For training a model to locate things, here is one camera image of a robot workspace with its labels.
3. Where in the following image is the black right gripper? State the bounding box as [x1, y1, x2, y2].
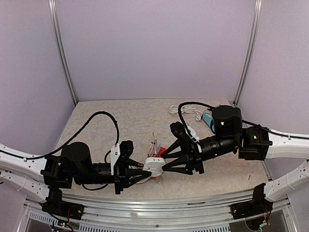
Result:
[160, 135, 239, 175]

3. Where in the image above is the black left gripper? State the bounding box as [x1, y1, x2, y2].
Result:
[73, 159, 152, 194]

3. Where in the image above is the white multi-outlet plug adapter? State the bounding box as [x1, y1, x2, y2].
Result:
[143, 157, 166, 177]

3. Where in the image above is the white charger cable bundle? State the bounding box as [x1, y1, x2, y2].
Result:
[147, 130, 159, 158]

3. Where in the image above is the white usb charger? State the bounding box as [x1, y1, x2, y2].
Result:
[153, 139, 161, 153]

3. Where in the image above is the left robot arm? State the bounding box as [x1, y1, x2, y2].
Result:
[0, 141, 151, 215]

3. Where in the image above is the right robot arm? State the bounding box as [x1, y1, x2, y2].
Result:
[161, 102, 309, 215]

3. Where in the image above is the red cube adapter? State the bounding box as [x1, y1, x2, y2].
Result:
[155, 147, 166, 158]

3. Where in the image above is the teal power strip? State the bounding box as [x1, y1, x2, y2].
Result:
[202, 112, 214, 132]

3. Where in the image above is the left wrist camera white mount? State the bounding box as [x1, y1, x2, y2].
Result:
[110, 143, 120, 176]

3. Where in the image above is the white coiled cord at back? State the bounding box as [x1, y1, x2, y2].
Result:
[169, 104, 206, 121]

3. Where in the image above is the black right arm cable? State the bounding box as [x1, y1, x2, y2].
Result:
[178, 101, 309, 141]

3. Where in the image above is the aluminium front rail frame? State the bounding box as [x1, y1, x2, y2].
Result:
[16, 190, 299, 232]

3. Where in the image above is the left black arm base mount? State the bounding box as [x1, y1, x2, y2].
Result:
[42, 188, 84, 220]

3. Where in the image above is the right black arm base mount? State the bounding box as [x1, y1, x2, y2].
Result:
[230, 183, 273, 219]

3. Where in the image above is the right aluminium corner post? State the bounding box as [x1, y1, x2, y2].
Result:
[233, 0, 263, 106]

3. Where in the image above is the aluminium corner post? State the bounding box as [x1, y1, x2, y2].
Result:
[48, 0, 79, 106]
[233, 0, 263, 106]

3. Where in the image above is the left aluminium corner post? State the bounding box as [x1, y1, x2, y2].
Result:
[48, 0, 79, 106]

